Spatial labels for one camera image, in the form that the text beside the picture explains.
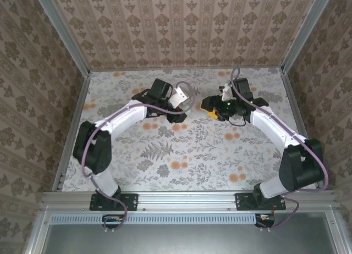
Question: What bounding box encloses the black connector box with wires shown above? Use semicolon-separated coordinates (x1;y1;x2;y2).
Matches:
255;213;276;229
102;214;125;229

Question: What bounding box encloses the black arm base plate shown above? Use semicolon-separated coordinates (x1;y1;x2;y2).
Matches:
235;192;287;211
89;192;139;212

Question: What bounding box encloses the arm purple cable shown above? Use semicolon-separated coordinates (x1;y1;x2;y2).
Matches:
81;82;200;234
230;68;329;230

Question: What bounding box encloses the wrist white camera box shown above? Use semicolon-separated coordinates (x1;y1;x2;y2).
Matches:
168;82;191;109
218;82;235;101

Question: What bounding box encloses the grey slotted cable duct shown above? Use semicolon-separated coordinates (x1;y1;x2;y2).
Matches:
50;213;259;225

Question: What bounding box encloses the aluminium corner post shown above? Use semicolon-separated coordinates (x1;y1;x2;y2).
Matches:
32;0;91;78
280;0;336;73

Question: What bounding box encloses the aluminium side rail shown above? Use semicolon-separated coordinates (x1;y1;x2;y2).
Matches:
52;72;92;191
280;69;327;190

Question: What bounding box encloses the thin black cable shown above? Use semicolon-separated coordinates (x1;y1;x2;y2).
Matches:
227;117;248;128

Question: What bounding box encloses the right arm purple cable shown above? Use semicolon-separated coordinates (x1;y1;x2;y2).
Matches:
230;68;329;230

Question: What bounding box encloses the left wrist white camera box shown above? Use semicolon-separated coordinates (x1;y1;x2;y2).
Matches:
168;82;191;109

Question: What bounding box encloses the aluminium frame bar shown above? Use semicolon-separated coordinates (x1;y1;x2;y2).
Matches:
23;208;50;254
326;211;349;254

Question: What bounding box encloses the thin aluminium wall rail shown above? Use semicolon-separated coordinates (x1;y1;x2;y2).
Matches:
89;67;283;73

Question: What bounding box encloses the wide aluminium mounting rail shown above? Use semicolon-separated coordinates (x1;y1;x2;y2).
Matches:
41;190;338;213

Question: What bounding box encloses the grey sheet metal panel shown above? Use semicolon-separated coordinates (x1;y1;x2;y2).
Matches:
41;223;338;254

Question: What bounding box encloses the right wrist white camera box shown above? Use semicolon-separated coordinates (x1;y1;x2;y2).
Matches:
218;82;235;101

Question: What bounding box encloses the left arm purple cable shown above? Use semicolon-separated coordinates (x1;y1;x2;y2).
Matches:
81;82;200;234

